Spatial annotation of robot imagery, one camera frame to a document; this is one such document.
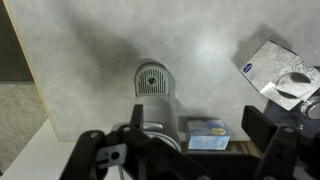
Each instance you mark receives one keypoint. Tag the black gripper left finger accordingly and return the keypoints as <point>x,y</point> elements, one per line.
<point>137,116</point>

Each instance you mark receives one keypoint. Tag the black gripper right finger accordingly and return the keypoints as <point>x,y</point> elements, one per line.
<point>256,125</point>

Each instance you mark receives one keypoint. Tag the dark blue cloth mat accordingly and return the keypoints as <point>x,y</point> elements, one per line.
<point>294,118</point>

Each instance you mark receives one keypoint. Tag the blue small box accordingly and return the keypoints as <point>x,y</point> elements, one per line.
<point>207,134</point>

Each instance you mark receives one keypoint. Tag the grey tissue box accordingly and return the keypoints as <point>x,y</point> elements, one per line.
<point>281,75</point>

